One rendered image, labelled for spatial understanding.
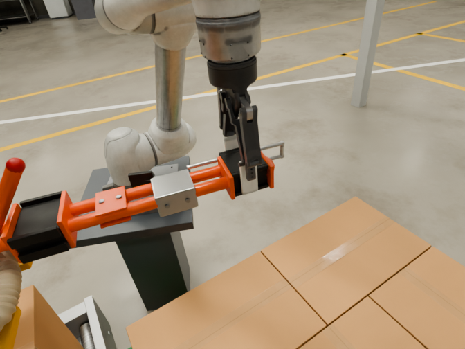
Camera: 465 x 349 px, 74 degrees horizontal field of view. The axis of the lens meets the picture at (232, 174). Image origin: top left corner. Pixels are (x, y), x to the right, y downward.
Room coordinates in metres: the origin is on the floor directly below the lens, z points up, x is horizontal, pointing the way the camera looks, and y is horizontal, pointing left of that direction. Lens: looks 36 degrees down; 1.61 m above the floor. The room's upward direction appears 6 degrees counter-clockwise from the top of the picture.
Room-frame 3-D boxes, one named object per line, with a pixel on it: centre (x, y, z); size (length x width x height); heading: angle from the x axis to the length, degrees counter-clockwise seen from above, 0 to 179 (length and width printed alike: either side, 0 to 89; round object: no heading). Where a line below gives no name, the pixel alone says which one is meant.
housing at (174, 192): (0.43, 0.11, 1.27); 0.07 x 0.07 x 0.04; 16
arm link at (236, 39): (0.47, -0.02, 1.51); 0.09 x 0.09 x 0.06
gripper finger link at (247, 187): (0.43, -0.03, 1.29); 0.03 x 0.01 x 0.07; 105
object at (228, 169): (0.46, -0.02, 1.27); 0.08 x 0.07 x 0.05; 106
